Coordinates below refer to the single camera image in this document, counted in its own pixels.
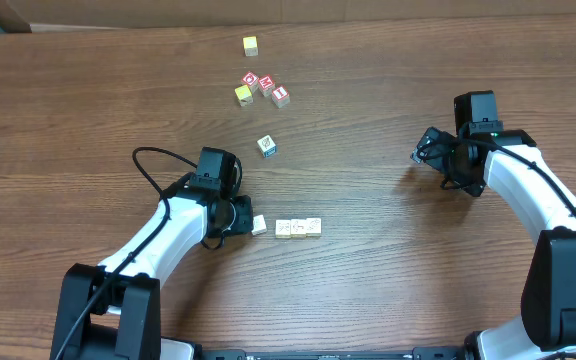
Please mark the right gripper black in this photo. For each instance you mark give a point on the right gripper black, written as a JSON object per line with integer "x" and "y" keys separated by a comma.
{"x": 429, "y": 151}

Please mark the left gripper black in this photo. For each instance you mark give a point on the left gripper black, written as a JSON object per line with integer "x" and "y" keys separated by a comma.
{"x": 243, "y": 215}

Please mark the wooden block star drawing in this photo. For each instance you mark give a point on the wooden block star drawing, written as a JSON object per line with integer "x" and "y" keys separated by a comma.
{"x": 259, "y": 225}

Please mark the wooden block blue side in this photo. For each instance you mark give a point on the wooden block blue side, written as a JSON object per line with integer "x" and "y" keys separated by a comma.
{"x": 267, "y": 146}

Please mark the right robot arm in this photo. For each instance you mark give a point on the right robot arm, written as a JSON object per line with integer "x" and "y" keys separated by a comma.
{"x": 483, "y": 154}

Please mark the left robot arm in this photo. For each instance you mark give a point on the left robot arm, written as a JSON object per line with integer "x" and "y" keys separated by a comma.
{"x": 113, "y": 310}

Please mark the yellow wooden block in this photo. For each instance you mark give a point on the yellow wooden block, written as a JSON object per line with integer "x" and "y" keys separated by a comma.
{"x": 244, "y": 95}

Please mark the red block letter I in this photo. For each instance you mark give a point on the red block letter I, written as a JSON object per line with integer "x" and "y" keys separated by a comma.
{"x": 280, "y": 96}

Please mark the red block letter M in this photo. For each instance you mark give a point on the red block letter M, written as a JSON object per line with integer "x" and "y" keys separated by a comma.
{"x": 266, "y": 85}

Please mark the red block letter C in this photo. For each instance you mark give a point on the red block letter C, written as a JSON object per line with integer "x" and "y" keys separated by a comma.
{"x": 251, "y": 80}

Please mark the yellow block far top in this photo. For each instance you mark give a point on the yellow block far top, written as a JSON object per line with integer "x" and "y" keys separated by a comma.
{"x": 250, "y": 46}

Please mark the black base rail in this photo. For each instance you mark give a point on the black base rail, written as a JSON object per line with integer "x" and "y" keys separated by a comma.
{"x": 417, "y": 353}

